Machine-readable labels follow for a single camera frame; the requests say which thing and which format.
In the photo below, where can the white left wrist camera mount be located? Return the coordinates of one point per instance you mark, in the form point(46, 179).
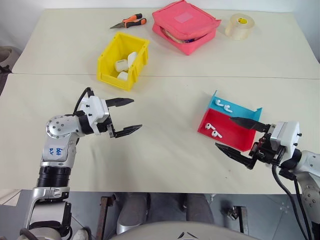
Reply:
point(96, 110)

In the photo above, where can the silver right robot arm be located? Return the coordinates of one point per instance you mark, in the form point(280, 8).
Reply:
point(308, 175)

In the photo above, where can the white earbud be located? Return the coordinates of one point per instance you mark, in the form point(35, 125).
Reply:
point(219, 102)
point(227, 108)
point(216, 134)
point(208, 125)

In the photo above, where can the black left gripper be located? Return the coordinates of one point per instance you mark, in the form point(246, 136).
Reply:
point(110, 127)

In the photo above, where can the dark grey rounded shape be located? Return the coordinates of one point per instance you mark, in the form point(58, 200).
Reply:
point(200, 208)
point(132, 210)

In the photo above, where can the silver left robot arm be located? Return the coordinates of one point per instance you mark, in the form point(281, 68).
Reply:
point(58, 147)

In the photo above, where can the blue plastic tray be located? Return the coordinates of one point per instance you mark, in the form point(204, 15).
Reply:
point(243, 110)

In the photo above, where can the red plastic tray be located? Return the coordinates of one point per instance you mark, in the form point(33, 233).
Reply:
point(232, 131)

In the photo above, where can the grey brown round object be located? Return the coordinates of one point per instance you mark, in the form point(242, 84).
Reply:
point(7, 58)

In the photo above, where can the yellow plastic bin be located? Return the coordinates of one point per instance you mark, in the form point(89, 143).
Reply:
point(112, 75)

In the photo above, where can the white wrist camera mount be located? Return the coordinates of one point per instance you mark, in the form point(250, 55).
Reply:
point(287, 137)
point(96, 110)

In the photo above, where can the pink fabric zip pouch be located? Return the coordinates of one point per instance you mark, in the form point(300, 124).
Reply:
point(182, 20)

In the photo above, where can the rusty metal table leg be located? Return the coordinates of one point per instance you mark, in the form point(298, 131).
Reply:
point(238, 217)
point(103, 215)

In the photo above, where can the silver robot torso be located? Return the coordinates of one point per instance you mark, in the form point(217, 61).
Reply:
point(185, 231)

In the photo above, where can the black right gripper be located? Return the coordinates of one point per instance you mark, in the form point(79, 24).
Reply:
point(267, 150)

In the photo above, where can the beige tape roll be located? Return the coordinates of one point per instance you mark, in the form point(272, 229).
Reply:
point(238, 28)

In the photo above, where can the white shoe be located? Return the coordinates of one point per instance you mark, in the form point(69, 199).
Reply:
point(82, 233)

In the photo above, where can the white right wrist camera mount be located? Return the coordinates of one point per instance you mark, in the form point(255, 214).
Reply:
point(287, 137)

